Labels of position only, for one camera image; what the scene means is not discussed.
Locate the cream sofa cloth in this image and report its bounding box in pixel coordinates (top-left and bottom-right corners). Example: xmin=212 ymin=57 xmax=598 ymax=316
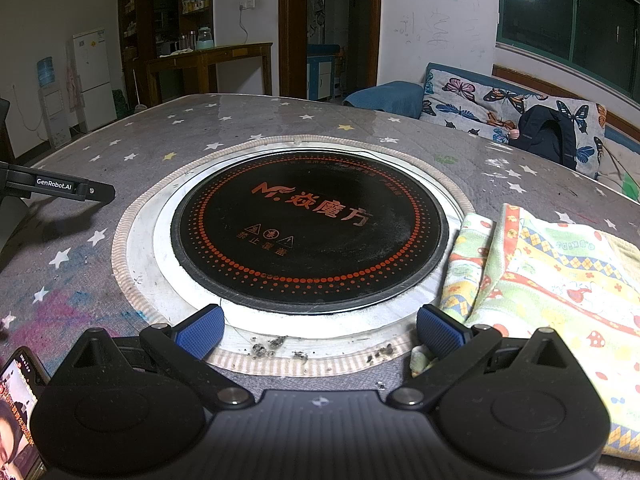
xmin=597 ymin=137 xmax=640 ymax=197

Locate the white water dispenser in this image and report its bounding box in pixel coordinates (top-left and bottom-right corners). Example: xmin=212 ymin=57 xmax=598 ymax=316
xmin=39 ymin=85 xmax=71 ymax=149

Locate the grey star print tablecloth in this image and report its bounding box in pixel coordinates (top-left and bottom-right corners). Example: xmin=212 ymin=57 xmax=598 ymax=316
xmin=0 ymin=92 xmax=640 ymax=480

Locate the white refrigerator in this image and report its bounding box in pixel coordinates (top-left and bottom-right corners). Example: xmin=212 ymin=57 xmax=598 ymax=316
xmin=72 ymin=28 xmax=119 ymax=134

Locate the blue blanket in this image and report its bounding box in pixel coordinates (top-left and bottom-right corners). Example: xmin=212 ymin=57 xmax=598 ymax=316
xmin=342 ymin=81 xmax=425 ymax=120

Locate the white mop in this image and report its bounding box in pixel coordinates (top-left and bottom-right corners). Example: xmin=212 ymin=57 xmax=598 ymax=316
xmin=131 ymin=59 xmax=149 ymax=112

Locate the dark wooden side table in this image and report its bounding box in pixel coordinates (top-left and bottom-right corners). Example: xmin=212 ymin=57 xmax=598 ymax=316
xmin=145 ymin=42 xmax=275 ymax=109

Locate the dark backpack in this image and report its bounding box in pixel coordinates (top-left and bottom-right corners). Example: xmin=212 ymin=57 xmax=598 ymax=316
xmin=509 ymin=105 xmax=577 ymax=169

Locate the dark wooden shelf cabinet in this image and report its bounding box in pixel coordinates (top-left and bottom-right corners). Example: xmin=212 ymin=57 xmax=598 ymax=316
xmin=118 ymin=0 xmax=215 ymax=111

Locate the green framed window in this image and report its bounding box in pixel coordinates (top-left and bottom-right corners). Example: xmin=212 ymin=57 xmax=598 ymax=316
xmin=496 ymin=0 xmax=640 ymax=107

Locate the butterfly print cushion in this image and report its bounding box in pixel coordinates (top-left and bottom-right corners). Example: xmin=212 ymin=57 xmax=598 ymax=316
xmin=420 ymin=67 xmax=608 ymax=181

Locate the dark wooden door frame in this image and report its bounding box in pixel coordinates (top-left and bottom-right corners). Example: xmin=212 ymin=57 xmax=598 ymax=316
xmin=278 ymin=0 xmax=384 ymax=102

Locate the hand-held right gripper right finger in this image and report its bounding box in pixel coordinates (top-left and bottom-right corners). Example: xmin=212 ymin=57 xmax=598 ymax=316
xmin=387 ymin=304 xmax=583 ymax=408

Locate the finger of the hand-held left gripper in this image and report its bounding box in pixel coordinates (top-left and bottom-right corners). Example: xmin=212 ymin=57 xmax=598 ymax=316
xmin=75 ymin=178 xmax=117 ymax=207

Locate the blue and white cabinet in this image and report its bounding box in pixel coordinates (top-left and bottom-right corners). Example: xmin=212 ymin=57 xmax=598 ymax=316
xmin=306 ymin=44 xmax=344 ymax=102

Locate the blue water bottle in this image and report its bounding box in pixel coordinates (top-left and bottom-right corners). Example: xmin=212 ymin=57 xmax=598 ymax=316
xmin=36 ymin=56 xmax=56 ymax=87

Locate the round black induction cooker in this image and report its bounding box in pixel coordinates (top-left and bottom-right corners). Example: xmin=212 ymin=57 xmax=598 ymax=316
xmin=124 ymin=141 xmax=474 ymax=341

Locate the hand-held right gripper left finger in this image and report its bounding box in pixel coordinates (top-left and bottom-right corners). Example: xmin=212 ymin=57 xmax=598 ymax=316
xmin=65 ymin=304 xmax=256 ymax=408

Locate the cartoon print striped garment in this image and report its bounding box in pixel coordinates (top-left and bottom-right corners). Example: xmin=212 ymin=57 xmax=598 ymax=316
xmin=410 ymin=203 xmax=640 ymax=462

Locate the blue sofa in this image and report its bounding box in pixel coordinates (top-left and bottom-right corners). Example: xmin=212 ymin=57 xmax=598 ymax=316
xmin=342 ymin=62 xmax=640 ymax=197

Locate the smartphone with lit screen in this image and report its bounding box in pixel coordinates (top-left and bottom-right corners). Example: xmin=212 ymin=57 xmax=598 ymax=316
xmin=0 ymin=346 xmax=51 ymax=480

